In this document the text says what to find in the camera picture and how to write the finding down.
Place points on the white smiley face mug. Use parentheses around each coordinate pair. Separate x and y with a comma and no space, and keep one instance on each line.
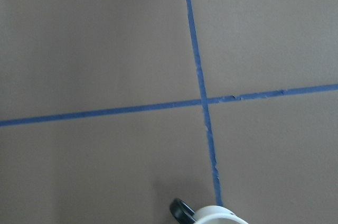
(183,214)

